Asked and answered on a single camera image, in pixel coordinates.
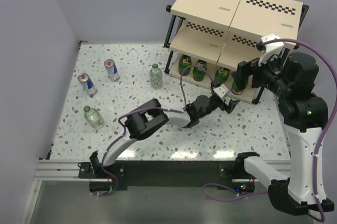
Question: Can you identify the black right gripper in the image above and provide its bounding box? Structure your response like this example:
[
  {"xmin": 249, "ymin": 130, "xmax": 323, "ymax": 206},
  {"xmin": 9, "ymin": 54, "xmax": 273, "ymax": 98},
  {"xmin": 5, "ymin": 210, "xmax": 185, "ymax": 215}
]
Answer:
[{"xmin": 231, "ymin": 49, "xmax": 292, "ymax": 98}]

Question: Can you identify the green Perrier bottle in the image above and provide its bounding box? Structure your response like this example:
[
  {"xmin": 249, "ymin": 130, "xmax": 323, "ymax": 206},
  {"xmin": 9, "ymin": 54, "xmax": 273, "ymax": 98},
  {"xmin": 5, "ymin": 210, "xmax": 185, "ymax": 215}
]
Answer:
[
  {"xmin": 231, "ymin": 72, "xmax": 249, "ymax": 95},
  {"xmin": 214, "ymin": 66, "xmax": 230, "ymax": 85},
  {"xmin": 193, "ymin": 59, "xmax": 207, "ymax": 82}
]

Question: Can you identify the clear bottle green cap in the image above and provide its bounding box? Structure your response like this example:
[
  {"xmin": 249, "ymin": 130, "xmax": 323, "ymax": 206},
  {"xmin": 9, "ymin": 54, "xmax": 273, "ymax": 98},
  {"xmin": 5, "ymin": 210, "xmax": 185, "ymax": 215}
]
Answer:
[
  {"xmin": 83, "ymin": 106, "xmax": 104, "ymax": 129},
  {"xmin": 150, "ymin": 64, "xmax": 163, "ymax": 89}
]

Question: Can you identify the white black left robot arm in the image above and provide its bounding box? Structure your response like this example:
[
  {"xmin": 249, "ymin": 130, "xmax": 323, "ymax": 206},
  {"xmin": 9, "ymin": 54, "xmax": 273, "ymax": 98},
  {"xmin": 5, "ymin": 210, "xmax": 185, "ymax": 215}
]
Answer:
[{"xmin": 89, "ymin": 94, "xmax": 239, "ymax": 178}]

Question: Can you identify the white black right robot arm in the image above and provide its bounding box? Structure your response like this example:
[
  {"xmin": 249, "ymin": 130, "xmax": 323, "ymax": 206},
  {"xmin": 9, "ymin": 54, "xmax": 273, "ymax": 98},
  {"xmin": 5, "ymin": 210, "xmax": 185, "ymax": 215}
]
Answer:
[{"xmin": 233, "ymin": 53, "xmax": 334, "ymax": 216}]

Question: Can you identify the green bottle on shelf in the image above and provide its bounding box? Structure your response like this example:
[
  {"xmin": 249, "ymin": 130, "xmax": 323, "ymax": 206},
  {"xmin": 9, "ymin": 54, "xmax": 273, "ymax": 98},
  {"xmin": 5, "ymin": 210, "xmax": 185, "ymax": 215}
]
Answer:
[{"xmin": 178, "ymin": 54, "xmax": 192, "ymax": 76}]

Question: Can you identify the beige three-tier shelf unit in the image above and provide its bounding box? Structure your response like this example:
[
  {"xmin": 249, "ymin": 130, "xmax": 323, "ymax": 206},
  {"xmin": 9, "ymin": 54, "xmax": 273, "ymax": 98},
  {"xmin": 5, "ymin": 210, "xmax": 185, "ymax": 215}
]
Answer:
[{"xmin": 163, "ymin": 0, "xmax": 310, "ymax": 104}]

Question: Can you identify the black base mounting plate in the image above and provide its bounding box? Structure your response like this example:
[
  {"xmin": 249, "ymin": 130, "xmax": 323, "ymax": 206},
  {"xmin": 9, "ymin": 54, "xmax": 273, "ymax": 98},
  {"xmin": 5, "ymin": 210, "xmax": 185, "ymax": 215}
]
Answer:
[{"xmin": 77, "ymin": 160, "xmax": 256, "ymax": 194}]

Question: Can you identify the silver blue can back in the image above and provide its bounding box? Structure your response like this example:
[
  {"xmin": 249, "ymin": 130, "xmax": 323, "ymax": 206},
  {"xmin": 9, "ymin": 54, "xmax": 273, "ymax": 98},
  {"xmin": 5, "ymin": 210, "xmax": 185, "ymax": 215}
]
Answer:
[{"xmin": 104, "ymin": 58, "xmax": 120, "ymax": 82}]

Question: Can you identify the silver blue can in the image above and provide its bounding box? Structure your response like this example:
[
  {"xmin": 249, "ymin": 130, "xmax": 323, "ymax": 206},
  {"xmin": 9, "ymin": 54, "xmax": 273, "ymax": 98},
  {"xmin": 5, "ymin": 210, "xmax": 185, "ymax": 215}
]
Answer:
[
  {"xmin": 77, "ymin": 73, "xmax": 97, "ymax": 96},
  {"xmin": 104, "ymin": 58, "xmax": 120, "ymax": 82}
]

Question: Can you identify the silver blue can front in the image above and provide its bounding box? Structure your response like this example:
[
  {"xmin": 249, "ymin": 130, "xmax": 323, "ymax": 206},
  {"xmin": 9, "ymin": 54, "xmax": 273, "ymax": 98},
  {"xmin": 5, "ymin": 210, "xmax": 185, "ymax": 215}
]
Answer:
[{"xmin": 77, "ymin": 73, "xmax": 97, "ymax": 96}]

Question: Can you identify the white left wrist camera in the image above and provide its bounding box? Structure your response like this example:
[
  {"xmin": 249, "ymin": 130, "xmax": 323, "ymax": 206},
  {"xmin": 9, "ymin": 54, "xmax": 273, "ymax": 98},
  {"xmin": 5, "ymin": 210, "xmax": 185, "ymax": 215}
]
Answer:
[{"xmin": 213, "ymin": 84, "xmax": 230, "ymax": 99}]

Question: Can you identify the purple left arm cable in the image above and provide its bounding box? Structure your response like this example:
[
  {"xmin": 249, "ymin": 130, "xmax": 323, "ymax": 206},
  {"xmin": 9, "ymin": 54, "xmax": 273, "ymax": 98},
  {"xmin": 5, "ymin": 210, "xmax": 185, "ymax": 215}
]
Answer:
[{"xmin": 101, "ymin": 65, "xmax": 219, "ymax": 198}]

